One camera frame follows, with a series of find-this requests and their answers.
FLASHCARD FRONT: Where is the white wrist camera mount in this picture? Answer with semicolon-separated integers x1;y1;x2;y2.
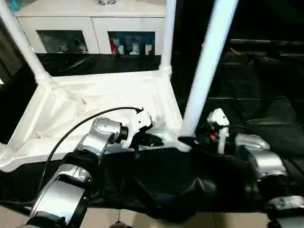
123;107;154;150
206;107;231;155

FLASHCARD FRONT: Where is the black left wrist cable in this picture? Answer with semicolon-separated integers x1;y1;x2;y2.
38;106;145;198

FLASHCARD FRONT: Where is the black furniture unit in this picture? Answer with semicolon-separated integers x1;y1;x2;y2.
171;0;304;54

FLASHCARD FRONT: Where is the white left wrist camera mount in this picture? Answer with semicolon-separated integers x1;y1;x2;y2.
123;107;154;150

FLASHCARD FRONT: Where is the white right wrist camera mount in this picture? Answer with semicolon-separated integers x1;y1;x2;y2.
206;107;231;155

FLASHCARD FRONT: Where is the black work mat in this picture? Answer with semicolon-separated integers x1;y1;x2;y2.
0;52;304;223

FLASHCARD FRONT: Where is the white plastic table top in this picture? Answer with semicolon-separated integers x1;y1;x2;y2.
0;68;193;173

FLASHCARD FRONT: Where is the white glass-door cabinet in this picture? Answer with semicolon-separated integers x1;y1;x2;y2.
13;0;167;55

